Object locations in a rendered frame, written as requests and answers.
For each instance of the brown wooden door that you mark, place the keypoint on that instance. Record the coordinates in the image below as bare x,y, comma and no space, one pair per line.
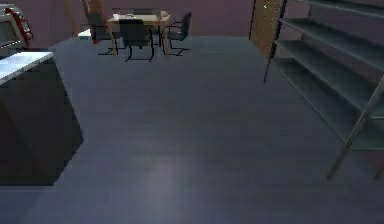
265,25

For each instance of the grey metal shelving unit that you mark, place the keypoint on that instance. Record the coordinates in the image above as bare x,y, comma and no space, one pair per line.
333,73

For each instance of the light wooden dining table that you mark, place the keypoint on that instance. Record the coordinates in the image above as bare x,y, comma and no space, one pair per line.
140,19

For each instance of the brown wooden ladder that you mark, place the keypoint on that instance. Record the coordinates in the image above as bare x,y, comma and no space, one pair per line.
95,8

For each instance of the black counter with white top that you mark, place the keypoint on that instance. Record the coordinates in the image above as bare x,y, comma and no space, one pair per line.
30,133

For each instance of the black dining chair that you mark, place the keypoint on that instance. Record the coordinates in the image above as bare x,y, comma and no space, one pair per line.
135,35
96,23
181,28

